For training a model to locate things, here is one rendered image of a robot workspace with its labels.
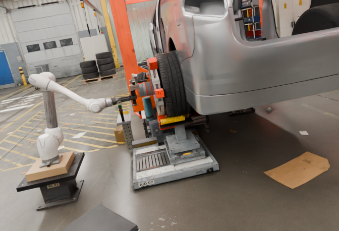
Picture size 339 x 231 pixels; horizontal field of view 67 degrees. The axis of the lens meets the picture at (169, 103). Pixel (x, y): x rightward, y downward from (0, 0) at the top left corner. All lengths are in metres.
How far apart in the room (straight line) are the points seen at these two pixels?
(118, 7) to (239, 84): 1.78
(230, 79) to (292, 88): 0.43
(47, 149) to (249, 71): 1.90
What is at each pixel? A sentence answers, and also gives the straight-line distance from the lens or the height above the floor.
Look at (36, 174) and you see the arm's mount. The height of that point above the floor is 0.35.
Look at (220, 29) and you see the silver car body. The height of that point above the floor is 1.32.
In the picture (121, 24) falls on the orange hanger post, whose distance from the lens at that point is 3.00.
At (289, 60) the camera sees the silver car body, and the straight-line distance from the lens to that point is 1.74.
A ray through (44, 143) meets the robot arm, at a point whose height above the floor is 0.58.
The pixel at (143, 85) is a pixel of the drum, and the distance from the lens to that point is 2.56.
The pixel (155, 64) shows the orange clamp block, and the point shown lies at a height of 1.10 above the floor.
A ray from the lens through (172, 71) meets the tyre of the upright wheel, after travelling 2.33.
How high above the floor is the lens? 1.34
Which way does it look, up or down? 15 degrees down
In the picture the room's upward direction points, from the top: 10 degrees counter-clockwise
